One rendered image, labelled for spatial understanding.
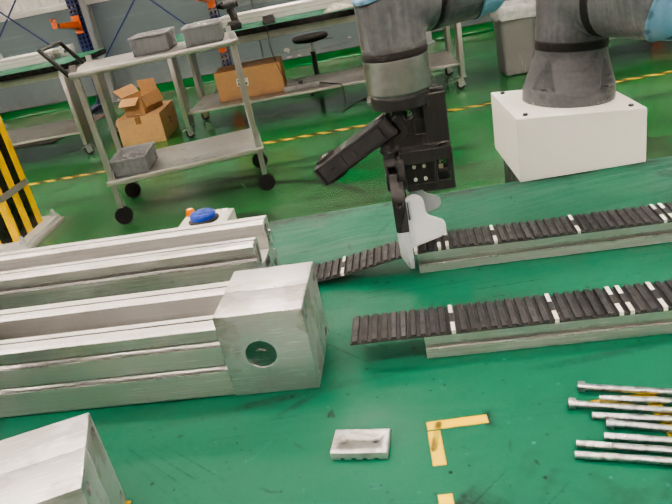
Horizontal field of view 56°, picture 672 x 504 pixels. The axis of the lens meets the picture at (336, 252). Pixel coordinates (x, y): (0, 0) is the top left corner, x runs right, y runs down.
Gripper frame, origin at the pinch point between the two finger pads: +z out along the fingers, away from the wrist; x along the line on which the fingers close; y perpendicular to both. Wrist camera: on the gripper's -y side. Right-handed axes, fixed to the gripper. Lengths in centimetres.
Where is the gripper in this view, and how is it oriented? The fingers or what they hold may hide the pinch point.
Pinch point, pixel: (405, 247)
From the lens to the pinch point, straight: 84.1
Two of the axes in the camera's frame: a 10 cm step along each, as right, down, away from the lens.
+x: 0.8, -4.4, 9.0
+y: 9.8, -1.3, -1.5
